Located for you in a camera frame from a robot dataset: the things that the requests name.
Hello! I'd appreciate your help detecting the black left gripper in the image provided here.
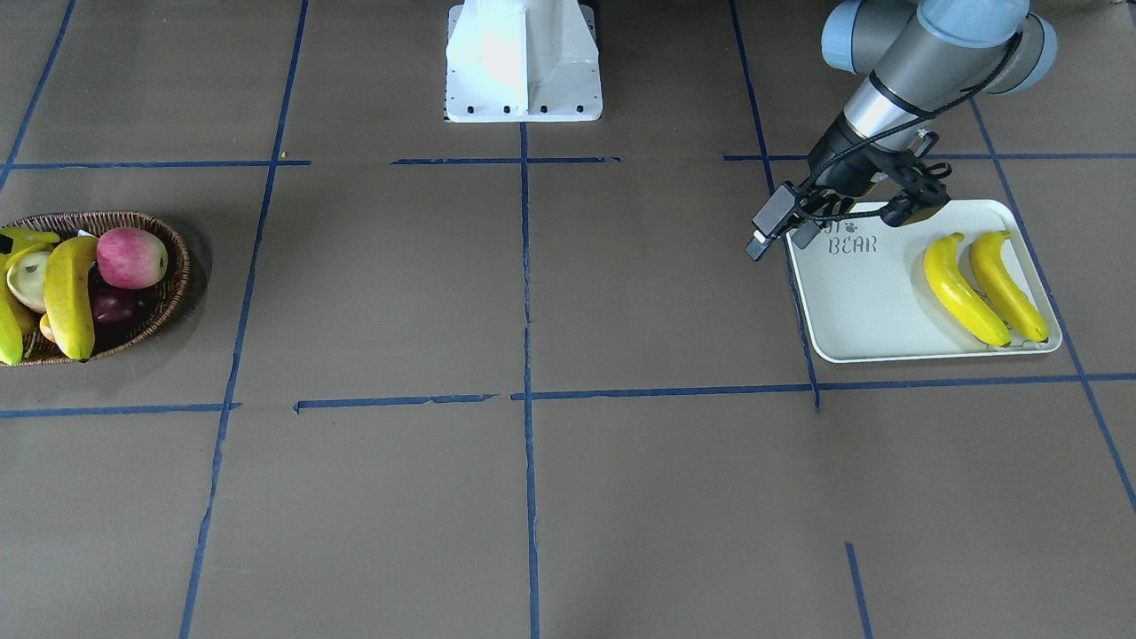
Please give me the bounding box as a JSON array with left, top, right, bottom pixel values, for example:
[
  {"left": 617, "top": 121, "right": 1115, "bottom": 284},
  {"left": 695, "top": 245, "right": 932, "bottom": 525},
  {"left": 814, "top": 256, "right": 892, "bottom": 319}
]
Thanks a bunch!
[{"left": 790, "top": 114, "right": 952, "bottom": 249}]

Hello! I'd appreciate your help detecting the yellow banana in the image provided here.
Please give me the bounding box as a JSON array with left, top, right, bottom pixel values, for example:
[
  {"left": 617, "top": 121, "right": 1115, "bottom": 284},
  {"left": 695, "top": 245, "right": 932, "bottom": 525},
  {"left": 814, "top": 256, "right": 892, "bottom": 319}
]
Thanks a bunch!
[
  {"left": 969, "top": 230, "right": 1050, "bottom": 343},
  {"left": 44, "top": 235, "right": 98, "bottom": 360},
  {"left": 922, "top": 233, "right": 1012, "bottom": 348}
]

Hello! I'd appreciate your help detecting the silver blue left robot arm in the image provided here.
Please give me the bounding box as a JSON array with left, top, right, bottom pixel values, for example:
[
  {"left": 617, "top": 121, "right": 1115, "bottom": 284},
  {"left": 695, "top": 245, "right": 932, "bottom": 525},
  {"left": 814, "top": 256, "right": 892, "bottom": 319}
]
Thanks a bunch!
[{"left": 786, "top": 1, "right": 1059, "bottom": 249}]

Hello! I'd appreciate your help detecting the brown wicker basket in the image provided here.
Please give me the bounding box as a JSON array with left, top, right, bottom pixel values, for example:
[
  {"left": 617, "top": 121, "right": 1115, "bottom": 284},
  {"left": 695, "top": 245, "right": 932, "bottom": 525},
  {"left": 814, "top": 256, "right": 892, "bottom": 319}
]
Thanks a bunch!
[{"left": 3, "top": 211, "right": 191, "bottom": 367}]

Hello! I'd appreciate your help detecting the white bear tray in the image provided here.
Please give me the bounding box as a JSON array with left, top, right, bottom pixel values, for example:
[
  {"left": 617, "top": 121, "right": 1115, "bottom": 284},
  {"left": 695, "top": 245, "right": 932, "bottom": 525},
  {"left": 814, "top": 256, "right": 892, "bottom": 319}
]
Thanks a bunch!
[{"left": 790, "top": 200, "right": 1063, "bottom": 364}]

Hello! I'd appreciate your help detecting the pink red apple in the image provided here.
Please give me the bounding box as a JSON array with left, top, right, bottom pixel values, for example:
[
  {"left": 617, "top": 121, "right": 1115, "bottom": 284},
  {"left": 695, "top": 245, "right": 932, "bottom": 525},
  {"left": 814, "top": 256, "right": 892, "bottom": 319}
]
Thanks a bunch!
[{"left": 97, "top": 226, "right": 170, "bottom": 290}]

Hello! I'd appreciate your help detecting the dark purple plum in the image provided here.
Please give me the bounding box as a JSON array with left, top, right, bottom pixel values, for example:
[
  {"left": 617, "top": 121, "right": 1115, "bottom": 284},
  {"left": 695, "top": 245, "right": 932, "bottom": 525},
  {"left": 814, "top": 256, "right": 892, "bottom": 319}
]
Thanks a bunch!
[{"left": 89, "top": 288, "right": 147, "bottom": 331}]

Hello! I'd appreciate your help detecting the yellow-green banana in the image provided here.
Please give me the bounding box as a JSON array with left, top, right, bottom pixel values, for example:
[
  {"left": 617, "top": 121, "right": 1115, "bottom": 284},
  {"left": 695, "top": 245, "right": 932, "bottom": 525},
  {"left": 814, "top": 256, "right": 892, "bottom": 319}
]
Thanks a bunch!
[{"left": 1, "top": 226, "right": 60, "bottom": 367}]

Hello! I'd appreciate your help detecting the pale yellow apple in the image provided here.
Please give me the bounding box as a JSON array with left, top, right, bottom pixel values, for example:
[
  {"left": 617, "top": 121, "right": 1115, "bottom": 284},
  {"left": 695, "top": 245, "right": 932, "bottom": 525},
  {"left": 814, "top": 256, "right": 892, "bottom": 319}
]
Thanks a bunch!
[{"left": 5, "top": 249, "right": 51, "bottom": 315}]

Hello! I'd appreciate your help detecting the black braided cable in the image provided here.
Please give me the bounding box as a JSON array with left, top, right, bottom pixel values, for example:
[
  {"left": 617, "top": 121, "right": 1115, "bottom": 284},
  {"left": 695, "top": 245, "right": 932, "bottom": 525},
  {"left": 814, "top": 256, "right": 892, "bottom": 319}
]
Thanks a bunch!
[{"left": 799, "top": 31, "right": 1026, "bottom": 223}]

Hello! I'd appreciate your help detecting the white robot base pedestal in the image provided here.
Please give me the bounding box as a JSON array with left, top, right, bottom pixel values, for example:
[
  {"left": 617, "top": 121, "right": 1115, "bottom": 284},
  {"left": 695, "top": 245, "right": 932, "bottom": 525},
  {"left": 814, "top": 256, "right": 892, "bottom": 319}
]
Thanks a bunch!
[{"left": 444, "top": 1, "right": 604, "bottom": 122}]

